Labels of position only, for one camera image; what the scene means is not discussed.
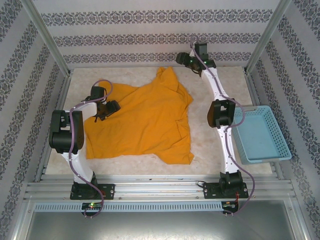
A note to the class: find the orange t-shirt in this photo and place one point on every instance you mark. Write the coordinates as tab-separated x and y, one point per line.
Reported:
150	120

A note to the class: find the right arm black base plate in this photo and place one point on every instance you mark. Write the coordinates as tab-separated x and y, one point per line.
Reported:
210	191

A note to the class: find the small circuit board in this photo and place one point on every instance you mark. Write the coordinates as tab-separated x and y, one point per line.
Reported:
92	205
230	204

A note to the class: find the aluminium corner post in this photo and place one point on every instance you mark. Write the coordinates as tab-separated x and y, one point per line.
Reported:
47	35
267	35

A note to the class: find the light blue plastic basket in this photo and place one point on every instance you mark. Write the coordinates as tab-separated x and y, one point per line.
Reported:
262	135

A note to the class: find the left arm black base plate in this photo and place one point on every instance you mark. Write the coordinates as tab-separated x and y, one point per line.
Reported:
108	191

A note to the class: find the grey steel sheet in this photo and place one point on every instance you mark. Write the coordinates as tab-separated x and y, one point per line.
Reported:
160	227

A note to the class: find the aluminium mounting rail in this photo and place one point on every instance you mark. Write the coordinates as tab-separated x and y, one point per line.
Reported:
160	190

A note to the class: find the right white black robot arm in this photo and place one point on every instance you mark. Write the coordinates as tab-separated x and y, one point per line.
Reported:
221	112

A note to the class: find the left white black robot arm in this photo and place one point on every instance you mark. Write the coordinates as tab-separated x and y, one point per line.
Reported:
65	135

